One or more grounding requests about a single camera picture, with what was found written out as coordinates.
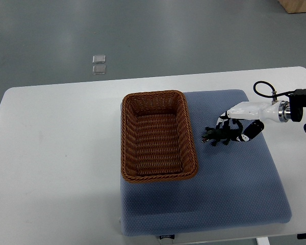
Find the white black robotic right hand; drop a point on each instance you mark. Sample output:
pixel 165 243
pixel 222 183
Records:
pixel 256 112

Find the dark toy crocodile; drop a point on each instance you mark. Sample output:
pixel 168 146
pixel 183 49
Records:
pixel 222 132

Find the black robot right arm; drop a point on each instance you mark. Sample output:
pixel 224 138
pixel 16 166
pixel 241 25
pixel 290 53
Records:
pixel 297 102

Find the brown wicker basket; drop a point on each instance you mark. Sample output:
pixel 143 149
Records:
pixel 157 142

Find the blue grey foam cushion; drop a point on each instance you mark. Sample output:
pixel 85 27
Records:
pixel 236 184

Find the wooden box corner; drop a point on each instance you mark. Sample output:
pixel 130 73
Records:
pixel 293 6

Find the white table leg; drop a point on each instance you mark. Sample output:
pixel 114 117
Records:
pixel 262 241

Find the lower square floor plate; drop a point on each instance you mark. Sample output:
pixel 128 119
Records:
pixel 99 69

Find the square floor plate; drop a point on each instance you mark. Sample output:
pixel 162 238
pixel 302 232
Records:
pixel 99 69
pixel 98 59

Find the upper square floor plate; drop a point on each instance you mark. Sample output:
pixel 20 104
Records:
pixel 98 59

